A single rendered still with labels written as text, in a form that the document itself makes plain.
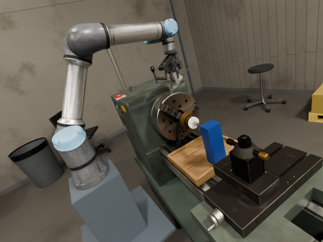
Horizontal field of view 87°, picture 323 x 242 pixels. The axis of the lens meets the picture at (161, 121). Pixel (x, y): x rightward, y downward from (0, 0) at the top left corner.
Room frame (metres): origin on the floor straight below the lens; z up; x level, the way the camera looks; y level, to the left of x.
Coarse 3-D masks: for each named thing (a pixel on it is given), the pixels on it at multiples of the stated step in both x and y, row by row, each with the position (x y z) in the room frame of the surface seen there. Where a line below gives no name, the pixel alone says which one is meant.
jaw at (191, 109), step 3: (192, 105) 1.03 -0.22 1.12; (195, 105) 1.01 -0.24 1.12; (198, 105) 1.01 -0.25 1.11; (189, 108) 1.01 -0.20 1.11; (192, 108) 1.00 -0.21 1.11; (195, 108) 1.00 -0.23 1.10; (198, 108) 1.01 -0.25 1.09; (180, 111) 1.04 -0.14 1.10; (183, 111) 1.01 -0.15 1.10; (186, 111) 0.99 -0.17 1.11; (189, 111) 0.97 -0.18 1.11; (192, 111) 0.97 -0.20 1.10; (195, 111) 0.98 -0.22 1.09; (192, 114) 0.95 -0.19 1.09; (195, 114) 0.98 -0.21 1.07
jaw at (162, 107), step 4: (160, 104) 1.00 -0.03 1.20; (160, 108) 0.97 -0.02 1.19; (164, 108) 0.96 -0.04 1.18; (168, 108) 0.94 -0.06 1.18; (168, 112) 0.94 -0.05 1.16; (172, 112) 0.94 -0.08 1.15; (176, 112) 0.93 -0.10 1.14; (172, 116) 0.99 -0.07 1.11; (176, 116) 0.93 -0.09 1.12; (180, 116) 0.92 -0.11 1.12
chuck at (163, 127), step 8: (168, 96) 1.00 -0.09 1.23; (176, 96) 1.01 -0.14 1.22; (184, 96) 1.03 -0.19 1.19; (168, 104) 0.99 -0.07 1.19; (176, 104) 1.01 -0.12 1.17; (184, 104) 1.02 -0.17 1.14; (192, 104) 1.04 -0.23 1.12; (152, 112) 1.03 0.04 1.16; (160, 112) 0.96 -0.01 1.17; (152, 120) 1.02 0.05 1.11; (160, 120) 0.96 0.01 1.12; (168, 120) 0.98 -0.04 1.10; (176, 120) 1.07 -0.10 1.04; (160, 128) 0.95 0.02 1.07; (168, 128) 0.97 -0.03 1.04; (168, 136) 0.97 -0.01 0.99; (184, 136) 1.00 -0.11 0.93
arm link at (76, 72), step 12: (72, 60) 0.80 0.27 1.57; (84, 60) 0.81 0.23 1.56; (72, 72) 0.80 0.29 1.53; (84, 72) 0.82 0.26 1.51; (72, 84) 0.78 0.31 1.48; (84, 84) 0.81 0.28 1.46; (72, 96) 0.77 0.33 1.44; (84, 96) 0.81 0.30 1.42; (72, 108) 0.76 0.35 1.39; (60, 120) 0.75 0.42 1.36; (72, 120) 0.74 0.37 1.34
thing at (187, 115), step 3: (183, 114) 0.92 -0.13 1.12; (186, 114) 0.91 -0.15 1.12; (189, 114) 0.90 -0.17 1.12; (183, 117) 0.90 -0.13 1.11; (186, 117) 0.89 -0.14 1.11; (189, 117) 0.87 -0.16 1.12; (180, 120) 0.91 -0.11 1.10; (183, 120) 0.89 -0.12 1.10; (186, 120) 0.87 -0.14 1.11; (180, 123) 0.91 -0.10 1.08; (183, 123) 0.89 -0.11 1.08; (186, 123) 0.86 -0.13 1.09; (183, 126) 0.91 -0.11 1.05; (186, 126) 0.87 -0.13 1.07
